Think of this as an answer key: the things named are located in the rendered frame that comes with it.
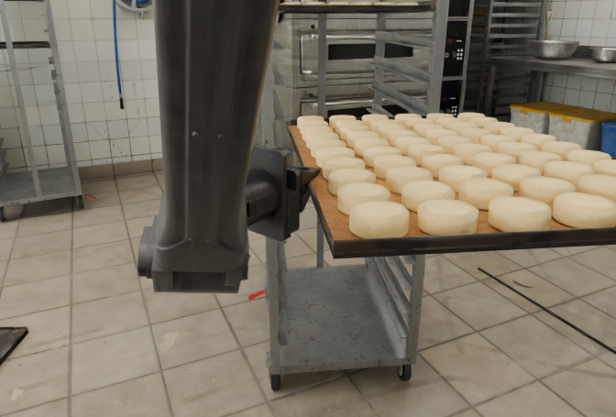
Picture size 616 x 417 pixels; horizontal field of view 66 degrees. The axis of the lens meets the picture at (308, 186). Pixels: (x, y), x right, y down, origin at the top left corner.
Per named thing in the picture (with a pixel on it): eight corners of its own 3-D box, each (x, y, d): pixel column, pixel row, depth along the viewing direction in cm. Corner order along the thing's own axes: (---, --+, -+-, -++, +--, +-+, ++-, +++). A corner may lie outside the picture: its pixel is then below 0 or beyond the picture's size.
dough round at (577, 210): (554, 208, 46) (556, 189, 45) (614, 217, 44) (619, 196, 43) (548, 224, 42) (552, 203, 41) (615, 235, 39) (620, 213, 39)
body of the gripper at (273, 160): (253, 223, 57) (204, 244, 52) (249, 139, 54) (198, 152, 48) (294, 237, 53) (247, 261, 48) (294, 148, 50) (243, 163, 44)
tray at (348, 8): (430, 11, 123) (431, 5, 123) (275, 11, 119) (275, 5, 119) (375, 13, 180) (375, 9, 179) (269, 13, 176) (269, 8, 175)
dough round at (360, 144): (348, 156, 67) (348, 142, 67) (360, 148, 72) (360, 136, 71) (382, 159, 65) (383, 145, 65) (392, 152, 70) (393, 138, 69)
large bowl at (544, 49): (515, 58, 408) (517, 40, 404) (547, 57, 424) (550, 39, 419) (554, 61, 375) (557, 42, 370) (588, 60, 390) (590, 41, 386)
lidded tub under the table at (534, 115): (503, 132, 430) (507, 104, 421) (542, 128, 447) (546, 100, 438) (537, 142, 396) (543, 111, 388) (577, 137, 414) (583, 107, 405)
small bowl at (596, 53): (577, 61, 376) (580, 48, 373) (600, 60, 387) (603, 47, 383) (610, 64, 353) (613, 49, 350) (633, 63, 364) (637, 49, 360)
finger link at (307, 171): (295, 200, 63) (244, 222, 56) (295, 147, 61) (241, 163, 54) (337, 212, 59) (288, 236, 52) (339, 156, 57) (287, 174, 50)
